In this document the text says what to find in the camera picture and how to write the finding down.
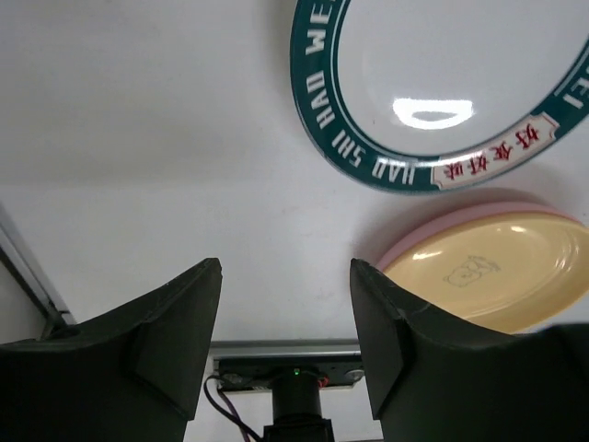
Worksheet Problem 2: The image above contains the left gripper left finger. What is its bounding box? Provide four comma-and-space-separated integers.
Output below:
1, 258, 222, 441

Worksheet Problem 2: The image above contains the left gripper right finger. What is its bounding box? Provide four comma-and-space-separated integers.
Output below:
350, 259, 588, 441

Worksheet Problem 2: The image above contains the orange yellow plate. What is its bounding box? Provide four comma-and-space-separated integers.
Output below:
382, 213, 588, 333

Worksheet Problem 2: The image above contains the green rimmed lettered plate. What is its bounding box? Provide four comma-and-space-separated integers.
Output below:
290, 1, 588, 193

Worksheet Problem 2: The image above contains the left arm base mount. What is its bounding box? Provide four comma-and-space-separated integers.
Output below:
202, 338, 369, 442

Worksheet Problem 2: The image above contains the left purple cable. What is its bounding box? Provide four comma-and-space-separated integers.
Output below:
203, 375, 263, 442

